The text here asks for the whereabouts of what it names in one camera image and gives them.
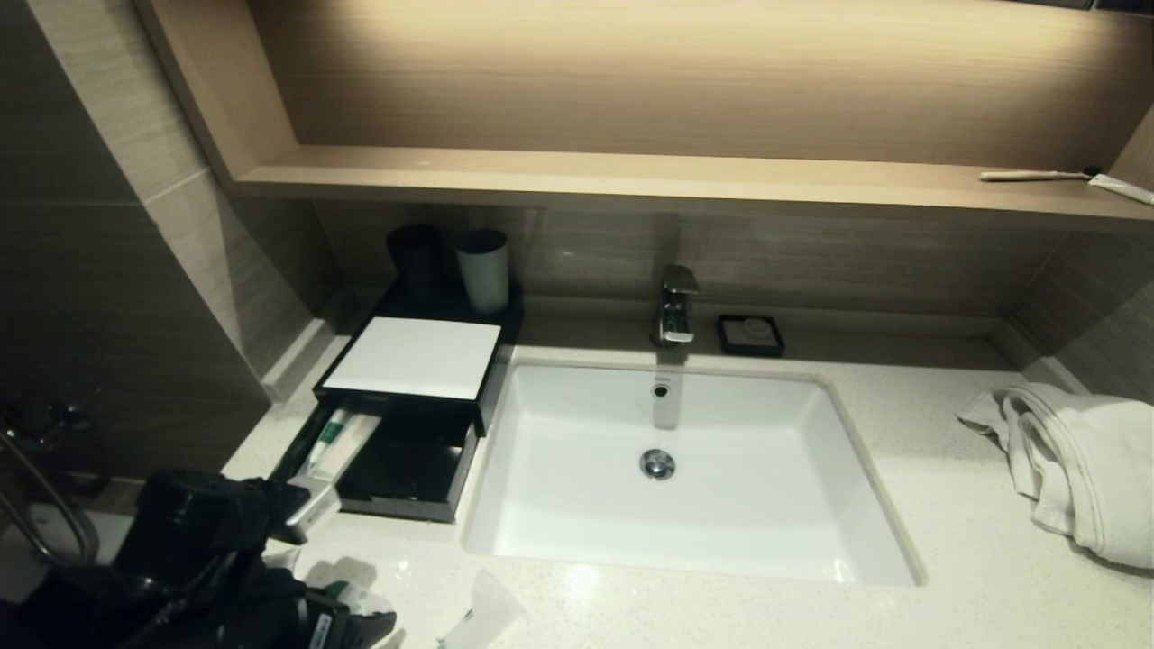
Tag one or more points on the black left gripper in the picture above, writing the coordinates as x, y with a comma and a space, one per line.
203, 523

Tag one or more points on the black drawer of box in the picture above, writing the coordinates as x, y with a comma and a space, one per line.
415, 473

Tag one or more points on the translucent packet small green print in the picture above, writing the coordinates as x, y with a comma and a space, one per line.
491, 604

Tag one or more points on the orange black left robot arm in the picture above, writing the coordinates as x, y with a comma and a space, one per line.
135, 613

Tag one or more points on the black box white lid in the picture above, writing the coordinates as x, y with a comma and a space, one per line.
419, 356

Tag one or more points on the white green toothpaste packet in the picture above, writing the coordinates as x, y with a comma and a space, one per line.
338, 442

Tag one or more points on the black cup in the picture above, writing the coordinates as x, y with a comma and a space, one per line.
416, 266

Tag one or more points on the white cup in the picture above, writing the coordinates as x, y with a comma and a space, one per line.
483, 270

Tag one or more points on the chrome sink drain stopper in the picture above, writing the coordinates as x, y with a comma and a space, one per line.
657, 464

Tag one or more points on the chrome faucet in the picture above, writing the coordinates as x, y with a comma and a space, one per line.
674, 311

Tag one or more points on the black square soap dish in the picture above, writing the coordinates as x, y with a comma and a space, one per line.
724, 338

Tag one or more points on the white rectangular sink basin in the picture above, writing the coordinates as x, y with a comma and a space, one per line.
766, 505

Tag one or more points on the round grey soap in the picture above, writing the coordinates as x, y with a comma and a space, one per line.
750, 332

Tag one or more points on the white crumpled towel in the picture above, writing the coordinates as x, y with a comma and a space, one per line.
1082, 469

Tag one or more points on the beige toothbrush black bristles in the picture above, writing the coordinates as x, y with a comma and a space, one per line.
1028, 175

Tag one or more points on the small white toothpaste tube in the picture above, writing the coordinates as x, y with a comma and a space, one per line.
1122, 187

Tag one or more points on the light wooden wall shelf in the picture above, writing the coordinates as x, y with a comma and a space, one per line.
631, 176

